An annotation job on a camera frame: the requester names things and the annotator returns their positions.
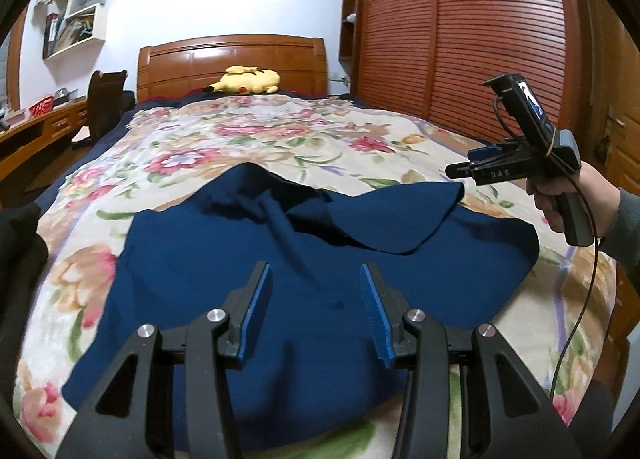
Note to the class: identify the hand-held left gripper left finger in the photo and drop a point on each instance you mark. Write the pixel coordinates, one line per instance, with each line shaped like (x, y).
(255, 304)

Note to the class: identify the wooden desk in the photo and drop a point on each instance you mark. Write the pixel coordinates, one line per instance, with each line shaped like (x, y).
(30, 139)

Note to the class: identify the row of books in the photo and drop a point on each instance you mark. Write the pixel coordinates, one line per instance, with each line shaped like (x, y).
(65, 34)

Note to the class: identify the white wall shelf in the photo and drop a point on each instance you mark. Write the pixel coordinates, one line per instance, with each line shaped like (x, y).
(100, 14)

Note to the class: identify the red basket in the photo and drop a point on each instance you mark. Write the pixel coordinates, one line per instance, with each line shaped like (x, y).
(41, 106)

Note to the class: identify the navy blue suit jacket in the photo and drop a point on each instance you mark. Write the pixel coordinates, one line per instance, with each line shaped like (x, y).
(200, 264)

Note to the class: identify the silver desk item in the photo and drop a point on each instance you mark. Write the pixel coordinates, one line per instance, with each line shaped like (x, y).
(65, 97)

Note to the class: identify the wall socket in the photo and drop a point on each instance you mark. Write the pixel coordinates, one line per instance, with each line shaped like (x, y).
(337, 78)

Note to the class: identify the dark brown chair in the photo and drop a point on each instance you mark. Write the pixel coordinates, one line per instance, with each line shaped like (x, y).
(105, 104)

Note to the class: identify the window with grey blind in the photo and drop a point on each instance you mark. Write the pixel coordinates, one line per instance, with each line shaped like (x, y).
(15, 64)

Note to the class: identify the wooden louvered wardrobe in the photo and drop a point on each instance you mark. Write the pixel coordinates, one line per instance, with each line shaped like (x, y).
(450, 39)

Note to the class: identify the yellow plush toy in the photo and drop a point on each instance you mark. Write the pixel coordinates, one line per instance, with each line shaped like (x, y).
(245, 81)

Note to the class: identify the black garment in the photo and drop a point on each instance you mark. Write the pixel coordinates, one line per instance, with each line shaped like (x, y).
(20, 264)

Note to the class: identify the wooden bed headboard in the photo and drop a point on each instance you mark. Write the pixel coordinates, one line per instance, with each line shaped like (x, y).
(175, 69)

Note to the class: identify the wooden door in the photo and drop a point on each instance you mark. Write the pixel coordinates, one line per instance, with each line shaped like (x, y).
(615, 64)

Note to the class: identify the person's right forearm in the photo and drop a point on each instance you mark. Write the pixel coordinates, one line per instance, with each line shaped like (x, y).
(627, 224)

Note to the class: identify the person's right hand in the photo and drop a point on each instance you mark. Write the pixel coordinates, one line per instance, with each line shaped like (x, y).
(595, 194)

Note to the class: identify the person's leg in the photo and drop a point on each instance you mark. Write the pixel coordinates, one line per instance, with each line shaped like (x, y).
(590, 409)

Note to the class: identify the floral blanket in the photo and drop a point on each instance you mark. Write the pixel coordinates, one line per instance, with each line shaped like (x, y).
(350, 149)

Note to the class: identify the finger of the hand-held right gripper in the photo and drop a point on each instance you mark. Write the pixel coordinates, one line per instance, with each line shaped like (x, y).
(487, 153)
(460, 170)

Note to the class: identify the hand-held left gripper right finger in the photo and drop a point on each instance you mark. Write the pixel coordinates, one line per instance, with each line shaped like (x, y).
(376, 319)

